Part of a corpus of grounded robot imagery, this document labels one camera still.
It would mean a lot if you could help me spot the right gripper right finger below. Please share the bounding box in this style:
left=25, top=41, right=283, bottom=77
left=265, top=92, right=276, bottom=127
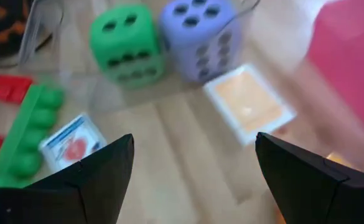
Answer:
left=254, top=131, right=364, bottom=224

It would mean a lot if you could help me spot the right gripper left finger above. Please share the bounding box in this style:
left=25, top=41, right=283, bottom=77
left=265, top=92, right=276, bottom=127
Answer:
left=0, top=133, right=136, bottom=224

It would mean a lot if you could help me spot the orange building brick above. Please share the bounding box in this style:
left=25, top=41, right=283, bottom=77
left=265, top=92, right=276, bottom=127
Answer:
left=325, top=151, right=357, bottom=170

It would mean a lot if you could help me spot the red heart card deck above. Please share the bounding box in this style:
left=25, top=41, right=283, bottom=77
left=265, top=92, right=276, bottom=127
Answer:
left=38, top=113, right=108, bottom=174

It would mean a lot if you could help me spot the short green building brick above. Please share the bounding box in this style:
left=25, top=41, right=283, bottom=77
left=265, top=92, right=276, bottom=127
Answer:
left=0, top=172, right=30, bottom=189

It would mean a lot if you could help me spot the long green building brick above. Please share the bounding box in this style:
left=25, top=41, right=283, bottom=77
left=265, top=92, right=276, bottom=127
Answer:
left=0, top=83, right=65, bottom=181

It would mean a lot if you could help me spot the green foam die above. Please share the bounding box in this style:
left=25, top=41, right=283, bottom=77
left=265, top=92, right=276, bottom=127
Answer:
left=88, top=4, right=167, bottom=90

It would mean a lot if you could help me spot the purple foam die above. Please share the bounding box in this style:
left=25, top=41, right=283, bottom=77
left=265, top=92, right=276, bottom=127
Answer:
left=158, top=0, right=244, bottom=84

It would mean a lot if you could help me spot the large red building brick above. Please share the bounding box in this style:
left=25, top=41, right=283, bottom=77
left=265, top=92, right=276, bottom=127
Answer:
left=0, top=74, right=34, bottom=105

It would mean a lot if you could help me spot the pink plastic bin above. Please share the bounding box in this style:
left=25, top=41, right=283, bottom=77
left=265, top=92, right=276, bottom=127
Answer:
left=305, top=0, right=364, bottom=144

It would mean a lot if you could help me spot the black bucket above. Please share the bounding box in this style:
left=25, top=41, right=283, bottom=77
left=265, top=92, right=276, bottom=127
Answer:
left=0, top=0, right=55, bottom=60

